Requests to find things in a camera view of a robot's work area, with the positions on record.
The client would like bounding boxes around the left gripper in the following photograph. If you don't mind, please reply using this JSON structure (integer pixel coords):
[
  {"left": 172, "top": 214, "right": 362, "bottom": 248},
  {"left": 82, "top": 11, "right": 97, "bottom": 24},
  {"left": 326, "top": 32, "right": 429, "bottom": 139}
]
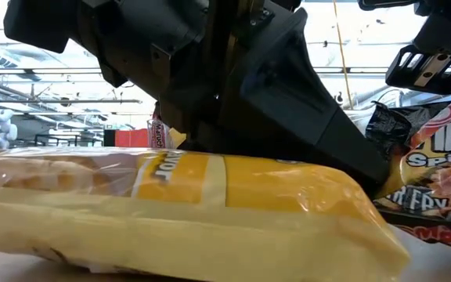
[{"left": 77, "top": 0, "right": 301, "bottom": 153}]

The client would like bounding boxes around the lime chili shrimp ramen pack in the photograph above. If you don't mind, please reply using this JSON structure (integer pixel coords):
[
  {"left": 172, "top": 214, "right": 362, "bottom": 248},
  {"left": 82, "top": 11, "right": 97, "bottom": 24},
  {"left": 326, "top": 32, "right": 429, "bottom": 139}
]
[{"left": 149, "top": 113, "right": 168, "bottom": 149}]

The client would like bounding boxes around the black fire noodle ramen pack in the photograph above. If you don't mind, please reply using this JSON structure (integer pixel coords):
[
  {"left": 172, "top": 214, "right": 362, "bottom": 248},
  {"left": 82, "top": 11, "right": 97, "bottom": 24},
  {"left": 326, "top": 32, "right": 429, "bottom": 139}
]
[{"left": 365, "top": 88, "right": 451, "bottom": 258}]

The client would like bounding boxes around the red fabric partition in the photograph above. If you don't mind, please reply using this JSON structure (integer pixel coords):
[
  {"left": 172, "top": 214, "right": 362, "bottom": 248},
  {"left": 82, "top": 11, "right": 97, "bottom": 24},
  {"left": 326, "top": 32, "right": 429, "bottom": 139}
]
[{"left": 114, "top": 128, "right": 150, "bottom": 148}]

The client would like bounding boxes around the black partition panel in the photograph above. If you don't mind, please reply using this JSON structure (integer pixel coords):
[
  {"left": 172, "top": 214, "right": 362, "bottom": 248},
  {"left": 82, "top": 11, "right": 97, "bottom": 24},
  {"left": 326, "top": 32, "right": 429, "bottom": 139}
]
[{"left": 103, "top": 128, "right": 116, "bottom": 148}]

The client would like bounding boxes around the white robot figure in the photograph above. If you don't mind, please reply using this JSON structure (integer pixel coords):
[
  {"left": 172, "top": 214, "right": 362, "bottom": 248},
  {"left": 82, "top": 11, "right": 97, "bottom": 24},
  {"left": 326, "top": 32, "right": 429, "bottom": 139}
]
[{"left": 0, "top": 108, "right": 19, "bottom": 150}]

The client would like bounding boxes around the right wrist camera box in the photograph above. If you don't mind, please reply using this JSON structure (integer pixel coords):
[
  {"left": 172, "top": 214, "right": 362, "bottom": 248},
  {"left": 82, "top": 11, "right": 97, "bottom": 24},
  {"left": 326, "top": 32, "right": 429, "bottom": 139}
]
[{"left": 384, "top": 43, "right": 451, "bottom": 96}]

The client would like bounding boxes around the yellow hanging cable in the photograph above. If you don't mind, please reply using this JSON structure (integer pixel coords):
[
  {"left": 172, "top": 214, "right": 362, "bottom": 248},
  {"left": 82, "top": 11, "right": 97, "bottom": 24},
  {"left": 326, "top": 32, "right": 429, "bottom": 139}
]
[{"left": 333, "top": 0, "right": 355, "bottom": 110}]

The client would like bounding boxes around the black metal rack frame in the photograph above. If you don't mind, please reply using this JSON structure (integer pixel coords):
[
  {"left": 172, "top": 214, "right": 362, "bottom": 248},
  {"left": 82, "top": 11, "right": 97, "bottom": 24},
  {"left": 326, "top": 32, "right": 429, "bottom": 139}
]
[{"left": 34, "top": 134, "right": 104, "bottom": 148}]

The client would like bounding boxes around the long ceiling light rail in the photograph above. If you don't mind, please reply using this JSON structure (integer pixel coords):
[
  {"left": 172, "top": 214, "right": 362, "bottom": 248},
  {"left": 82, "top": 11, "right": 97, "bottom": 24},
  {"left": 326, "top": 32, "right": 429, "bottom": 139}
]
[{"left": 0, "top": 66, "right": 390, "bottom": 76}]

